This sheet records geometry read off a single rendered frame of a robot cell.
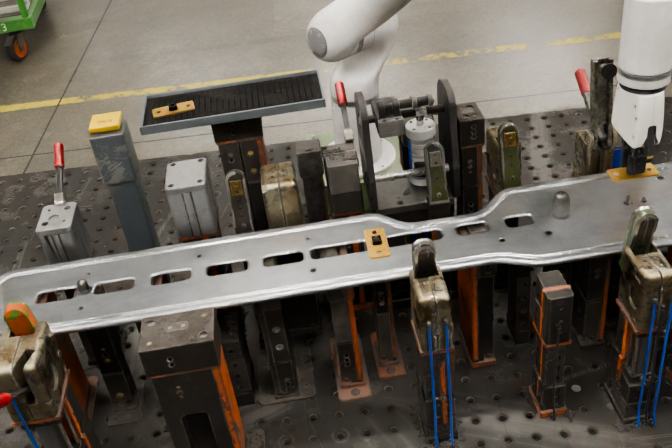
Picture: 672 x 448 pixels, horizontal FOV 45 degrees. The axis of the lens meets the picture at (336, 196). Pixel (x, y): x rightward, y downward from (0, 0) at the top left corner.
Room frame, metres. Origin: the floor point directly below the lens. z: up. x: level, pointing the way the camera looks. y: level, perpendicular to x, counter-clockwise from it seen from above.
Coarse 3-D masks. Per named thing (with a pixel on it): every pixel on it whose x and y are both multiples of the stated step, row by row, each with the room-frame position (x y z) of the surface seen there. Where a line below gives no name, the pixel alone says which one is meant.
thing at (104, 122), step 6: (102, 114) 1.48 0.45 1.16; (108, 114) 1.47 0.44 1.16; (114, 114) 1.47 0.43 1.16; (120, 114) 1.47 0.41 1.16; (96, 120) 1.46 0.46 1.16; (102, 120) 1.45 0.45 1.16; (108, 120) 1.45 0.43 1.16; (114, 120) 1.45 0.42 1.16; (120, 120) 1.45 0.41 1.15; (90, 126) 1.43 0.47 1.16; (96, 126) 1.43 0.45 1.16; (102, 126) 1.43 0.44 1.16; (108, 126) 1.43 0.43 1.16; (114, 126) 1.43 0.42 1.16; (90, 132) 1.42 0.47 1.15; (96, 132) 1.42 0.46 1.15
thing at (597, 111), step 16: (592, 64) 1.32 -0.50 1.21; (608, 64) 1.29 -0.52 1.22; (592, 80) 1.32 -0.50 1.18; (608, 80) 1.31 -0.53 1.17; (592, 96) 1.31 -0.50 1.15; (608, 96) 1.31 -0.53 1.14; (592, 112) 1.30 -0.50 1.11; (608, 112) 1.30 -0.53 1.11; (592, 128) 1.30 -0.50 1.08; (608, 128) 1.29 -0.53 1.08; (608, 144) 1.29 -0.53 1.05
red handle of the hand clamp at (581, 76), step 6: (576, 72) 1.42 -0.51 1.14; (582, 72) 1.41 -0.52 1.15; (576, 78) 1.41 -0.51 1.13; (582, 78) 1.40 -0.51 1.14; (582, 84) 1.39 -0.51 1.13; (588, 84) 1.39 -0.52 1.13; (582, 90) 1.38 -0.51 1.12; (588, 90) 1.38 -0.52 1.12; (588, 96) 1.37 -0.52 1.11; (588, 102) 1.36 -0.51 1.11; (588, 108) 1.35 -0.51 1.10; (600, 126) 1.31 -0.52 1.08; (600, 132) 1.30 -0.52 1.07; (600, 138) 1.29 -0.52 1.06
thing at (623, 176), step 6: (618, 168) 1.18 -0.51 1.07; (624, 168) 1.17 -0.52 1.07; (648, 168) 1.17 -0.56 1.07; (654, 168) 1.16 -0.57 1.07; (612, 174) 1.16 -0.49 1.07; (618, 174) 1.16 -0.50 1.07; (624, 174) 1.16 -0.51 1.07; (636, 174) 1.15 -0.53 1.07; (642, 174) 1.15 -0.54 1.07; (648, 174) 1.15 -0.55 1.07; (654, 174) 1.14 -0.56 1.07; (612, 180) 1.15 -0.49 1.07; (618, 180) 1.14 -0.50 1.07; (624, 180) 1.14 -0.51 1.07
